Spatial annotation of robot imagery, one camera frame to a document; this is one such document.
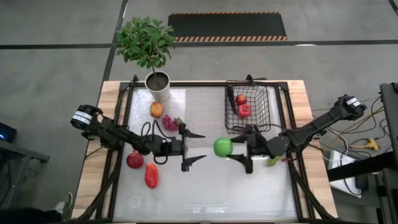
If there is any black equipment cart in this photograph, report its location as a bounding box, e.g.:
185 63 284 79
326 82 398 224

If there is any black wire basket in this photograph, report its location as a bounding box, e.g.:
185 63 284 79
224 80 272 134

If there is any green cucumber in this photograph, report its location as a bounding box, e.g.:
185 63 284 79
267 154 284 167

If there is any red bell pepper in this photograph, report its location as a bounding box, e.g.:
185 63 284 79
238 104 252 118

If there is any green apple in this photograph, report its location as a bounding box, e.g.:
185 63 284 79
213 137 234 158

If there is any red grape bunch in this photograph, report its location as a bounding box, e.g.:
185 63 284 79
160 114 186 132

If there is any black metal table frame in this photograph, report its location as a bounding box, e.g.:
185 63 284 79
71 74 340 223

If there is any yellow cable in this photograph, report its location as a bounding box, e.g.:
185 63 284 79
341 105 386 134

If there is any black hazard-striped floor mat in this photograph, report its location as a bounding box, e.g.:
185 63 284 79
167 11 287 43

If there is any white box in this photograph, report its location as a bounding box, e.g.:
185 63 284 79
328 149 363 198

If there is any grey metal bench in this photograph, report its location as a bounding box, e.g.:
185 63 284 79
0 139 50 215

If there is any yellow-red peach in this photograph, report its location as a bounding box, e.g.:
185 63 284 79
149 101 164 119

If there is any potted green tree white pot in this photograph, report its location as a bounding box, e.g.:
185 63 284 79
115 15 177 103

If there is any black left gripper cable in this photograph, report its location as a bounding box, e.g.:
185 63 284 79
141 119 170 165

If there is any yellow power splitter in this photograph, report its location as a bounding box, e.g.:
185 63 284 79
349 138 380 152

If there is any orange-red oblong vegetable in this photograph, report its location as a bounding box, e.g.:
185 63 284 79
144 162 159 189

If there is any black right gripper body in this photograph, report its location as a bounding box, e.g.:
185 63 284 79
244 124 271 174

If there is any dark purple sweet potato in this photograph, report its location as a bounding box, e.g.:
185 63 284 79
226 84 237 114

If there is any black device blue light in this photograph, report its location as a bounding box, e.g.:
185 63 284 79
0 122 18 144

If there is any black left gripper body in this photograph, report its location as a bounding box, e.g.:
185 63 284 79
161 123 190 172

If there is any grey mesh table mat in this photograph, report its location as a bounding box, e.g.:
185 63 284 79
185 88 282 149

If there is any person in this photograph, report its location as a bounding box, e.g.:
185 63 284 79
0 192 74 224

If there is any red pomegranate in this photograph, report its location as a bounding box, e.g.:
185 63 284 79
126 150 145 170

